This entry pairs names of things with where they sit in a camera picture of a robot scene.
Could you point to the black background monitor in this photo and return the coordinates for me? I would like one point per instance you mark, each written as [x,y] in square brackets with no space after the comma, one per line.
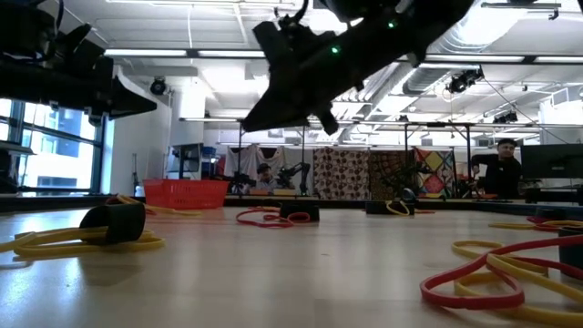
[551,161]

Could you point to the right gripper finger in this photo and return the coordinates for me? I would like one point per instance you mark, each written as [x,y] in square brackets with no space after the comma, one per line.
[278,100]
[296,116]

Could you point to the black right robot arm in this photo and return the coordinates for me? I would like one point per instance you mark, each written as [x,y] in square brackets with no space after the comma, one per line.
[410,27]

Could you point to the red plastic basket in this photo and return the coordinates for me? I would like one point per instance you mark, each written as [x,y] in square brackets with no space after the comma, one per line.
[187,193]

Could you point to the wide black rubber band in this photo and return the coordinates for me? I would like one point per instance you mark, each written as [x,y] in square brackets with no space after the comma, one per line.
[300,213]
[549,214]
[118,223]
[573,255]

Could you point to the black background robot arm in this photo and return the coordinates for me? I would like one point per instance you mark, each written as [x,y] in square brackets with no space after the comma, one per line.
[296,171]
[239,182]

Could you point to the white hanging sheet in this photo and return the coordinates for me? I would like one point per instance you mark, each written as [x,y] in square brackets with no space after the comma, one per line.
[248,157]

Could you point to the black ceiling light cluster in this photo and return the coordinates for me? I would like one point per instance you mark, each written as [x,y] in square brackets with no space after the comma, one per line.
[505,117]
[462,82]

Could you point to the black ceiling spotlight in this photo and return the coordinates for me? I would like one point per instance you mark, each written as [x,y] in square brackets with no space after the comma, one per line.
[158,86]

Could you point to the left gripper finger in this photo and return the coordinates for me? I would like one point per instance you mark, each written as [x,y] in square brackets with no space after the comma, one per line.
[125,112]
[125,98]

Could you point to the brown dotted hanging cloth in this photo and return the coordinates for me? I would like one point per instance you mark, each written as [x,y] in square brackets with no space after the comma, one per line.
[341,173]

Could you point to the blue storage bins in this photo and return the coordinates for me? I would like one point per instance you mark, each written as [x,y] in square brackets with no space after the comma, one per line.
[209,150]

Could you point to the black ceiling rail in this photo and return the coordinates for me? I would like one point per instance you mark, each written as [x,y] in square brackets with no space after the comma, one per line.
[519,5]

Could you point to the person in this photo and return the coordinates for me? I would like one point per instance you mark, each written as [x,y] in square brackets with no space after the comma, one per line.
[265,182]
[501,175]

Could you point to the long ceiling light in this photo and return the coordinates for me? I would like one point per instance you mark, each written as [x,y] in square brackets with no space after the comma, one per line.
[560,59]
[478,58]
[228,54]
[146,53]

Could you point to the thin yellow rubber band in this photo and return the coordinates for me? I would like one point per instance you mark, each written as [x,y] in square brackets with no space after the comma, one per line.
[173,211]
[18,239]
[505,225]
[401,213]
[546,314]
[136,246]

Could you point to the large window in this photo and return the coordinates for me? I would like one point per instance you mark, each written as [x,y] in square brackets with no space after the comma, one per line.
[59,164]

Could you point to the colourful geometric hanging cloth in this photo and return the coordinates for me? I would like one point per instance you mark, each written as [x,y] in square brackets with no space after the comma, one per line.
[435,161]

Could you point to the dark orange patterned cloth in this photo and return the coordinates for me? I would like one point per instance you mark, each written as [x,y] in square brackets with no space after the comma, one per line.
[387,168]

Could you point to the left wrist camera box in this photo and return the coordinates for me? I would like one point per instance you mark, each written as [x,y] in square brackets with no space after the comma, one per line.
[75,41]

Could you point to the black background metal frame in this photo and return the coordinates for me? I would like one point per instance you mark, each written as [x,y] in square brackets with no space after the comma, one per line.
[240,150]
[468,155]

